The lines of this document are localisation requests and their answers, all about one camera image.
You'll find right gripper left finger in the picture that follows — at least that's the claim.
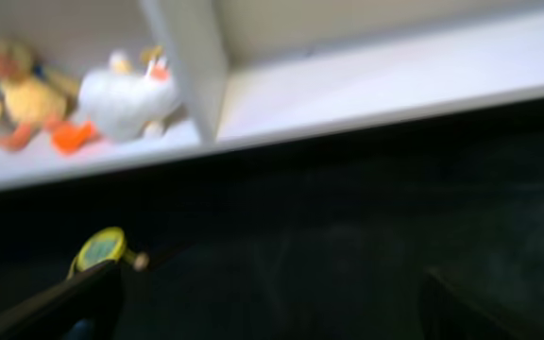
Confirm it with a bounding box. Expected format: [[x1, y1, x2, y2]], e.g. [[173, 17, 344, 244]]
[[0, 260, 125, 340]]

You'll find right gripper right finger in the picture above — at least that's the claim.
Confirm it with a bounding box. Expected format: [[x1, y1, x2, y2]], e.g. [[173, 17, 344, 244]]
[[417, 267, 544, 340]]

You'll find yellow rattle drum toy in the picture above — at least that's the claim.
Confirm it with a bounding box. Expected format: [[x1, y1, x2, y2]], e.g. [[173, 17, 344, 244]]
[[66, 226, 150, 281]]

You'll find yellow plush duck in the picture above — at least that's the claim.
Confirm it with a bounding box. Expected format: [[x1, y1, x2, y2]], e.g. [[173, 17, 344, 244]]
[[0, 36, 82, 152]]

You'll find white plush duck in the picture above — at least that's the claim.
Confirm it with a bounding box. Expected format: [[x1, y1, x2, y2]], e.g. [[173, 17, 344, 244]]
[[50, 44, 182, 156]]

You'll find white shelf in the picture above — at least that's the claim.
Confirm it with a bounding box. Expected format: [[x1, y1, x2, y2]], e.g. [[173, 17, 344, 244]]
[[0, 0, 544, 197]]

